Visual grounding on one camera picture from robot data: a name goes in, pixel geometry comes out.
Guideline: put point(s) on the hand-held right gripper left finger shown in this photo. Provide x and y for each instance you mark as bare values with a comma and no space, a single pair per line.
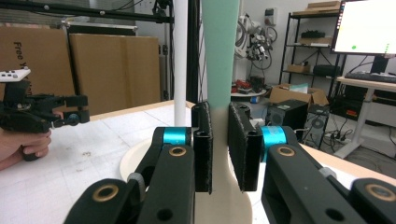
204,149

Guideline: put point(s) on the white round table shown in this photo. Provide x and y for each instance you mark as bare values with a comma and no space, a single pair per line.
249,92

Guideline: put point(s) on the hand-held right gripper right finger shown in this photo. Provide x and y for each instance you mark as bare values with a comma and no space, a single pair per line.
246,149

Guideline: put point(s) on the black metal shelf rack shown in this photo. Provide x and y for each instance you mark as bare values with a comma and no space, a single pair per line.
311,46

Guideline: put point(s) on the black metal frame strut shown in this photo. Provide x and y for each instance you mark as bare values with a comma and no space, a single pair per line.
193,46

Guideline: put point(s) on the white standing desk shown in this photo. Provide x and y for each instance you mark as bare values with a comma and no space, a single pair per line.
364,109

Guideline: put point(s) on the white hook rack stand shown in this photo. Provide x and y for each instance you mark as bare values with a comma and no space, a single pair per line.
180,62

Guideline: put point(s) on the black keyboard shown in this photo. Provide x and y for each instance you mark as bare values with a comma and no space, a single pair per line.
370,77

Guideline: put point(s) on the black computer tower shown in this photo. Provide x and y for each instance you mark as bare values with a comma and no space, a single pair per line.
288,113

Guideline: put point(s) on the computer monitor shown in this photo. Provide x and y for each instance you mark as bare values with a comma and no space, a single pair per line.
364,28

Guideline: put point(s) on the grey computer tower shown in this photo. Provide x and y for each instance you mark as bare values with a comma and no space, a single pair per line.
317,124

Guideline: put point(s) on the open cardboard box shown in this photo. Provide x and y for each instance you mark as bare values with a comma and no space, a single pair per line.
295,93

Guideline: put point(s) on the white grid mat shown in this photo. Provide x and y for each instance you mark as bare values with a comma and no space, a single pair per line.
77,165

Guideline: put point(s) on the black metal frame beam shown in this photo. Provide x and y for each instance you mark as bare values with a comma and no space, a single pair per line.
77,11

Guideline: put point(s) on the flat brown cardboard sheet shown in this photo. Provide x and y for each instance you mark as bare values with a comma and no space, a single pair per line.
115,71
37,59

